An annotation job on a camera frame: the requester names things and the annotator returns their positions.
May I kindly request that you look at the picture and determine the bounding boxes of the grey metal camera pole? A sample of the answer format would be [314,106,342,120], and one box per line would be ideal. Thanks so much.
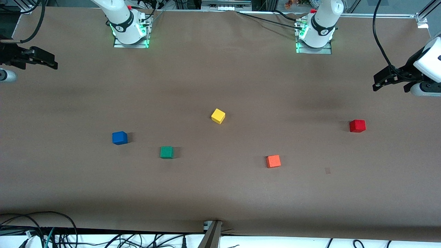
[198,220,223,248]

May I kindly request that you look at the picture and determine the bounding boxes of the short black cable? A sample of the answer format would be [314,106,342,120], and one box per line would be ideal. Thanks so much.
[274,10,298,22]

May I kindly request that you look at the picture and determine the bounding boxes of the grey power strip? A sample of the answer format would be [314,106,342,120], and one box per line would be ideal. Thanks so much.
[201,0,253,11]

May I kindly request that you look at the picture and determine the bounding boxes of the aluminium table edge rail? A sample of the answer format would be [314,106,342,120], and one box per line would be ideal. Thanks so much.
[345,12,418,18]

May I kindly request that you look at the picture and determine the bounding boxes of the looping black cable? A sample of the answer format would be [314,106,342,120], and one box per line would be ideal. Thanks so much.
[0,211,79,248]

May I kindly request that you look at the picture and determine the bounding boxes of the brown paper table cover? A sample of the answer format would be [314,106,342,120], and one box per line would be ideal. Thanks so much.
[0,7,441,241]

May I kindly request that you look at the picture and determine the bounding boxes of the red cube block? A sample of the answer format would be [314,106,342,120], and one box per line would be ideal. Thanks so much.
[349,120,366,133]

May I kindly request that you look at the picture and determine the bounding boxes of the long black cable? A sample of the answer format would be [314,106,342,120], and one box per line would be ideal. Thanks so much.
[236,11,300,31]

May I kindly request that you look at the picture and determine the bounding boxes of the aluminium corner bracket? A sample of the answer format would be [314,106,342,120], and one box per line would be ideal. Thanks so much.
[415,12,431,29]

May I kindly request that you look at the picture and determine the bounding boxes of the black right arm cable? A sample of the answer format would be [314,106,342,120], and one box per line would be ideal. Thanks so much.
[0,0,47,44]

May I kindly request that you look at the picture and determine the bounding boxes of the yellow cube block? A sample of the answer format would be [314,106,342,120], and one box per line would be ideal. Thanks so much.
[211,108,226,125]

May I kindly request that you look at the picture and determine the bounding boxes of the blue cube block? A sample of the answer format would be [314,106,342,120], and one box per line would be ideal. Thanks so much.
[112,131,128,145]

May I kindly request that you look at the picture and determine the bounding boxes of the green cable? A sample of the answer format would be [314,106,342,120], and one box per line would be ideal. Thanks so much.
[44,227,55,248]

